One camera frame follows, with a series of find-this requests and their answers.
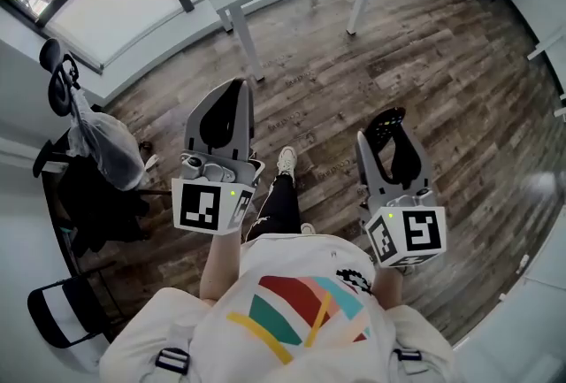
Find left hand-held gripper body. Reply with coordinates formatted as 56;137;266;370
171;149;266;236

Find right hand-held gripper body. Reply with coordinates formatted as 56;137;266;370
363;188;447;269

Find black remote control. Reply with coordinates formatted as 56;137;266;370
365;106;407;152

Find person's left forearm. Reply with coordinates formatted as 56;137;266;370
199;233;244;307

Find person's right forearm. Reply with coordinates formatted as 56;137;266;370
371;264;406;311

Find person's black trousers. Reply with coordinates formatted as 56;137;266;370
245;172;302;243

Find grey plastic bag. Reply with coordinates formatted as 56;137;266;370
68;88;151;192

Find black office chair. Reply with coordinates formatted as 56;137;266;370
33;38;172;258

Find person's white printed shirt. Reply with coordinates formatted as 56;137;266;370
99;233;456;383

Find dark framed window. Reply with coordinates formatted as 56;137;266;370
0;0;195;73

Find white rack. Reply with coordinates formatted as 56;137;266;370
525;22;566;121

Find dark strap buckle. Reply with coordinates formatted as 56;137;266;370
394;348;424;363
154;348;191;376

